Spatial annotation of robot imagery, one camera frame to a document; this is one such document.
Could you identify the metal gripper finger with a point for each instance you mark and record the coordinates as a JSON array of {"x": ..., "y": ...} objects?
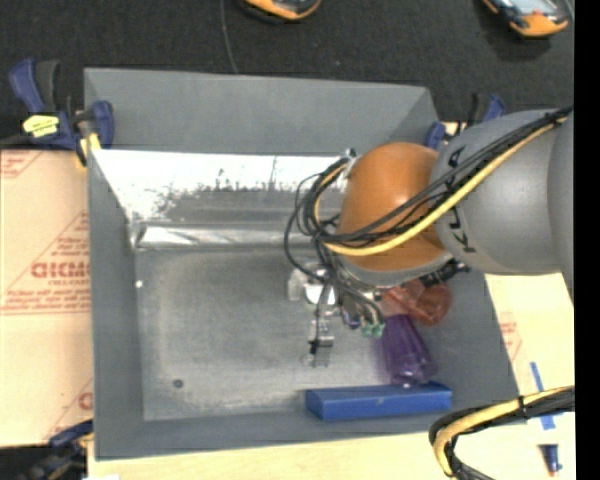
[
  {"x": 311, "y": 349},
  {"x": 325, "y": 354}
]

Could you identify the blue flat block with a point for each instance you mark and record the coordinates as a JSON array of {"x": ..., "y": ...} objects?
[{"x": 380, "y": 402}]

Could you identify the clear purple plastic cup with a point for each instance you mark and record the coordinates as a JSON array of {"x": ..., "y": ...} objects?
[{"x": 405, "y": 353}]

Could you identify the grey metal bin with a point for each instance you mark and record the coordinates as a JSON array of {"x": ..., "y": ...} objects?
[{"x": 220, "y": 318}]

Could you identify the clear red plastic cup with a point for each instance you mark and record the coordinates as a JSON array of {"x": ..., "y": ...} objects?
[{"x": 427, "y": 303}]

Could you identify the brown cardboard board, red print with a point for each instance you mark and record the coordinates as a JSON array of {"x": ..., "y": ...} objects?
[{"x": 40, "y": 248}]

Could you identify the black cylinder on white bracket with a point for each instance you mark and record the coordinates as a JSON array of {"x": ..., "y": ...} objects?
[{"x": 442, "y": 274}]

